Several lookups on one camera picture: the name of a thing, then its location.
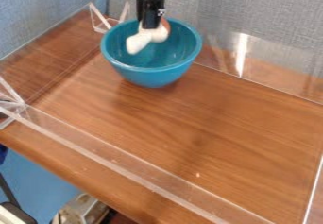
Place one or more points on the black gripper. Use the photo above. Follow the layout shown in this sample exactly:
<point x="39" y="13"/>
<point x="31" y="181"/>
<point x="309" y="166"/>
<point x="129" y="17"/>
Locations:
<point x="149" y="11"/>

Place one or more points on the blue bowl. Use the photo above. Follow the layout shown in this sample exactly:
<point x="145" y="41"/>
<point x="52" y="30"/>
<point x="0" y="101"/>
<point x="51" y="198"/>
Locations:
<point x="161" y="62"/>

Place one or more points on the clear acrylic tray walls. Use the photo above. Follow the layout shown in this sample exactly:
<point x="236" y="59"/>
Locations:
<point x="220" y="149"/>

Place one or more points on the white power strip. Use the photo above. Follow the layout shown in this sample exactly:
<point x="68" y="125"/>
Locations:
<point x="81" y="210"/>

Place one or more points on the black stand leg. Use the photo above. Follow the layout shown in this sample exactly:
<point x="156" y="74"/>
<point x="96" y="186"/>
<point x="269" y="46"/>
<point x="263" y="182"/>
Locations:
<point x="11" y="212"/>

